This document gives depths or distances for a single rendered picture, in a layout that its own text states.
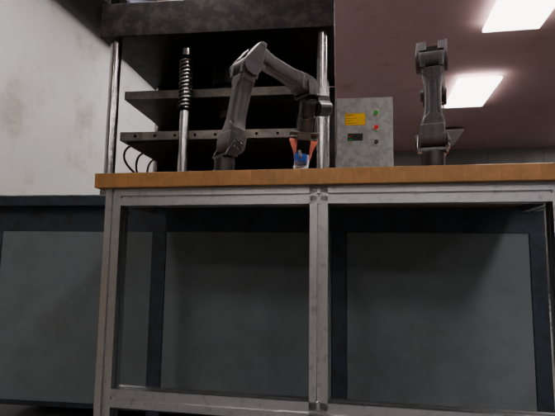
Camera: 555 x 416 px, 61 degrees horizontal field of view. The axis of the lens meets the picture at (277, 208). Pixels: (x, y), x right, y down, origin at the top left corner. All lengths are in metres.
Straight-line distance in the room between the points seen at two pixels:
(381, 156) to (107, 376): 1.78
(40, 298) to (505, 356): 1.61
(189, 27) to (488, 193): 2.00
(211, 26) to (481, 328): 2.00
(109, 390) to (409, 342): 0.92
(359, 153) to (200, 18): 1.13
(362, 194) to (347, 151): 1.41
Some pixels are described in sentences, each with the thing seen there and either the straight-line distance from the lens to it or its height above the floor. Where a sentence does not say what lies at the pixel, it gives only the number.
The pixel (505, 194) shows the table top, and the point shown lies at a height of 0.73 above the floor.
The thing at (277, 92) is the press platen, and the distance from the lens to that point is 2.67.
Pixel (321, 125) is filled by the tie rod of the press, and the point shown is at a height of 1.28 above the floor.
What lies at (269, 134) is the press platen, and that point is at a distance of 2.57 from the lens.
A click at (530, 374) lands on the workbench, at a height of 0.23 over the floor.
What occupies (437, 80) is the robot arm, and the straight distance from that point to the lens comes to 1.48.
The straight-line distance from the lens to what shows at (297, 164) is 1.68.
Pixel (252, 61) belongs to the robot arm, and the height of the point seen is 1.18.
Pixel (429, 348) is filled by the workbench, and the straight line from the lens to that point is 1.66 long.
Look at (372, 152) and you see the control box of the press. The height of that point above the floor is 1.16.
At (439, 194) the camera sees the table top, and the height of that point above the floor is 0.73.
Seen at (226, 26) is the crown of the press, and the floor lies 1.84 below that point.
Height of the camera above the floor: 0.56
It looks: 7 degrees up
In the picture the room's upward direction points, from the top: 1 degrees clockwise
